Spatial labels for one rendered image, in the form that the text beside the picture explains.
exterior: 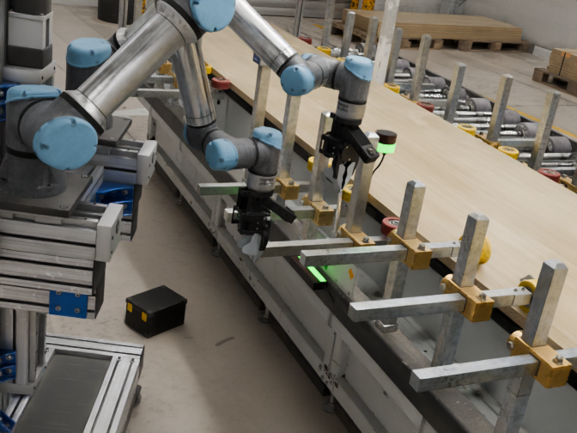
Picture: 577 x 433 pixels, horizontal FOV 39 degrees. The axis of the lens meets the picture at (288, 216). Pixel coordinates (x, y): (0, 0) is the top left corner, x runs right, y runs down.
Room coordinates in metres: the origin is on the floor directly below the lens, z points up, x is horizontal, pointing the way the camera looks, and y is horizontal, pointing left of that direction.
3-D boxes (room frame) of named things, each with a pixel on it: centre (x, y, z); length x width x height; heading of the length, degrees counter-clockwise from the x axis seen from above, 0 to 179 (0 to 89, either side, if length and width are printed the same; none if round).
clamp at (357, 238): (2.11, -0.20, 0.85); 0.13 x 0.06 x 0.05; 27
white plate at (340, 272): (2.14, -0.15, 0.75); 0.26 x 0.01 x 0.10; 27
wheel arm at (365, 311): (1.62, -0.38, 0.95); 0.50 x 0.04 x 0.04; 117
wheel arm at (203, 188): (2.50, 0.10, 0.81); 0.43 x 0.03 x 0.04; 117
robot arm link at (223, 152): (1.90, 0.17, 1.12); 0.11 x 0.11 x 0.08; 40
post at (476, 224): (1.68, -0.41, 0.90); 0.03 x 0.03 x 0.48; 27
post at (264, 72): (2.81, 0.16, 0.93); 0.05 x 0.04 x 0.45; 27
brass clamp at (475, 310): (1.66, -0.42, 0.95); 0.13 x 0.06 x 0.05; 27
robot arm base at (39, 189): (1.70, 0.58, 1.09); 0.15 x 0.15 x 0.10
